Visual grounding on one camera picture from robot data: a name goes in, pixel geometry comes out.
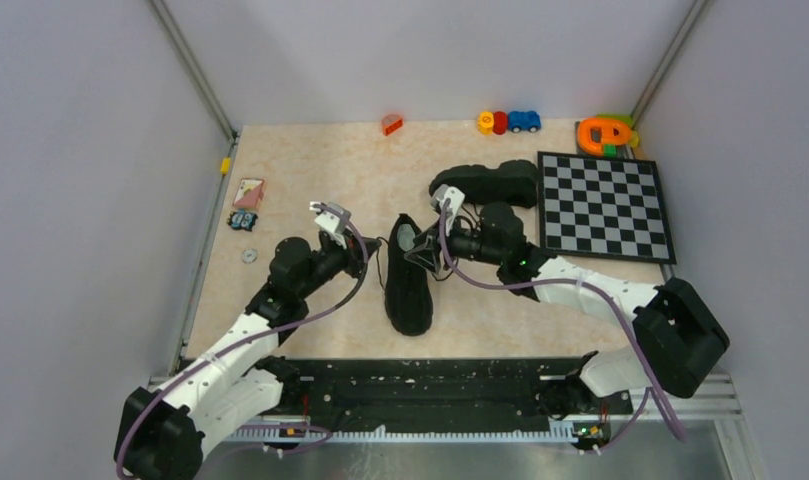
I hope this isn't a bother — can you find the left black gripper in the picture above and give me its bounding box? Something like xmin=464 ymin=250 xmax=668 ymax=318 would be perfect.
xmin=296 ymin=227 xmax=381 ymax=298

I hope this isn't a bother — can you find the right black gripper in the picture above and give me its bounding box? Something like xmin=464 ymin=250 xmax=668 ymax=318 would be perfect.
xmin=405 ymin=211 xmax=504 ymax=274

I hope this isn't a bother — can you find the black shoe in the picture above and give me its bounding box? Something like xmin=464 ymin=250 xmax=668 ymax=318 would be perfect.
xmin=383 ymin=213 xmax=433 ymax=337
xmin=428 ymin=159 xmax=539 ymax=209

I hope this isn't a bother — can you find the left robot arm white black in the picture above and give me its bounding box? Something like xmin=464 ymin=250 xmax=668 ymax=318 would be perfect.
xmin=113 ymin=230 xmax=380 ymax=479

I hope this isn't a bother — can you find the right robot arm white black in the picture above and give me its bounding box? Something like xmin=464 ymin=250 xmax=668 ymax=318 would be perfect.
xmin=392 ymin=203 xmax=731 ymax=412

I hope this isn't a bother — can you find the small round metal disc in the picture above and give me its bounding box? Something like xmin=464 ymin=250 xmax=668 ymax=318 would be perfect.
xmin=241 ymin=249 xmax=258 ymax=264

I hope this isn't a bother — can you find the small blue black toy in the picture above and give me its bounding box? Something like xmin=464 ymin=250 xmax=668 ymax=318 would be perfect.
xmin=226 ymin=209 xmax=259 ymax=232

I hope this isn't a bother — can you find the pink triangle card box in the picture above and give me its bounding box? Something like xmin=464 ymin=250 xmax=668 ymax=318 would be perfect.
xmin=232 ymin=178 xmax=265 ymax=211

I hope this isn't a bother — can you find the orange toy brick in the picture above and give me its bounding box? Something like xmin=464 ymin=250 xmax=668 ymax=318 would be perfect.
xmin=381 ymin=114 xmax=404 ymax=136

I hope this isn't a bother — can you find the yellow toy cylinder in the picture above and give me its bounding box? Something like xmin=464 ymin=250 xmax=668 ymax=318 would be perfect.
xmin=476 ymin=111 xmax=495 ymax=135

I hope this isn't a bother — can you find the red toy cylinder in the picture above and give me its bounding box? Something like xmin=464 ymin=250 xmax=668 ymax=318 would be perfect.
xmin=493 ymin=111 xmax=508 ymax=135

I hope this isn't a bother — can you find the blue toy car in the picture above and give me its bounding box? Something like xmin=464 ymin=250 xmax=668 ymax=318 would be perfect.
xmin=507 ymin=110 xmax=542 ymax=133

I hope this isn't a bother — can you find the black white checkerboard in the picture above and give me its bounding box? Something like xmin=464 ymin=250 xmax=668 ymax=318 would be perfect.
xmin=537 ymin=152 xmax=677 ymax=265

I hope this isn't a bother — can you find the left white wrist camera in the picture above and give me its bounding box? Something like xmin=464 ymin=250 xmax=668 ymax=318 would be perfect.
xmin=309 ymin=201 xmax=351 ymax=250

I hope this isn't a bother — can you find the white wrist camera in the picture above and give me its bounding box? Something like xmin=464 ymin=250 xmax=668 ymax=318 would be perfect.
xmin=430 ymin=184 xmax=466 ymax=218
xmin=309 ymin=201 xmax=351 ymax=250

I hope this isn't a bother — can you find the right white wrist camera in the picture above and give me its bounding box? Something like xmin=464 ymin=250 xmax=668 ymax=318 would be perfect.
xmin=430 ymin=184 xmax=466 ymax=218

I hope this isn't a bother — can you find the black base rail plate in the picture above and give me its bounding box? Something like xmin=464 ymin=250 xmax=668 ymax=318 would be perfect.
xmin=175 ymin=356 xmax=707 ymax=439

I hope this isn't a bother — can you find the yellow clip on rail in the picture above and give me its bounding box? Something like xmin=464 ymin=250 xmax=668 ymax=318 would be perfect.
xmin=219 ymin=157 xmax=231 ymax=176

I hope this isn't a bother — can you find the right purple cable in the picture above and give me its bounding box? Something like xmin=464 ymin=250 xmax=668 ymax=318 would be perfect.
xmin=438 ymin=198 xmax=689 ymax=455

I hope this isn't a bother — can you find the purple cable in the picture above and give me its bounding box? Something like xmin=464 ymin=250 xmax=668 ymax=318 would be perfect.
xmin=115 ymin=203 xmax=372 ymax=480
xmin=438 ymin=198 xmax=689 ymax=455

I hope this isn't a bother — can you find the orange ring toy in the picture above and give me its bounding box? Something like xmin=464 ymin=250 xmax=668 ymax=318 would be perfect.
xmin=575 ymin=117 xmax=639 ymax=158

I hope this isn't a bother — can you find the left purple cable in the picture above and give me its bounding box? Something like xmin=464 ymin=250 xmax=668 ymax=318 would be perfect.
xmin=115 ymin=203 xmax=372 ymax=480

